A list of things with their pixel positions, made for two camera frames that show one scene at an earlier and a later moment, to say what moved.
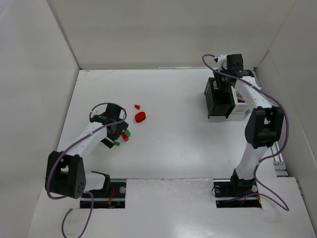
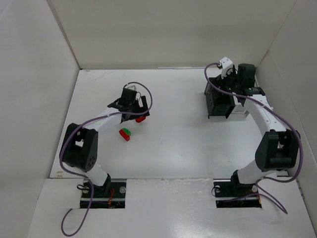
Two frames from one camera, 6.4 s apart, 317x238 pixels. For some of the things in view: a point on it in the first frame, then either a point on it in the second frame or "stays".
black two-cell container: (219, 101) stays
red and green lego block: (125, 135) stays
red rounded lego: (140, 116) stays
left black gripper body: (118, 134) → (133, 109)
